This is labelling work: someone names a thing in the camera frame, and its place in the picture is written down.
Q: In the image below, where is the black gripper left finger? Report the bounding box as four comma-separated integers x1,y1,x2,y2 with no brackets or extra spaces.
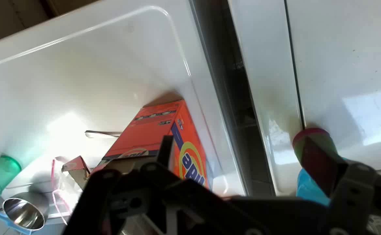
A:
61,161,227,235

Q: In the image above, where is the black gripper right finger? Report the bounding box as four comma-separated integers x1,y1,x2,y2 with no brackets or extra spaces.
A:
302,137,381,235

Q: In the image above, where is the clear plastic zip bag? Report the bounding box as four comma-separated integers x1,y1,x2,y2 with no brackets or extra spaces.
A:
28,155,87,227

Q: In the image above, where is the orange Tide detergent box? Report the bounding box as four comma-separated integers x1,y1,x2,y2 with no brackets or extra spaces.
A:
96,99,210,186

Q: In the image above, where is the green red bottle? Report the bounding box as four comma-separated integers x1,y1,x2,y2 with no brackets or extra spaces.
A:
292,127,336,168

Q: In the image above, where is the metal spoon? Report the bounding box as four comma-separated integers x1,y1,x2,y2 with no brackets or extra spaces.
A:
84,129,121,138

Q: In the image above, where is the small metal bowl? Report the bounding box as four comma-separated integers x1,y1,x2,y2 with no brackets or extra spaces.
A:
2,198,45,229

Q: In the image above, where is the white clothes dryer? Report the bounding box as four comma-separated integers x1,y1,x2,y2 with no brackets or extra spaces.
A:
0,0,246,195

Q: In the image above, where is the white washing machine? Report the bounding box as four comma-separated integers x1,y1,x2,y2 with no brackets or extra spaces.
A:
228,0,381,195

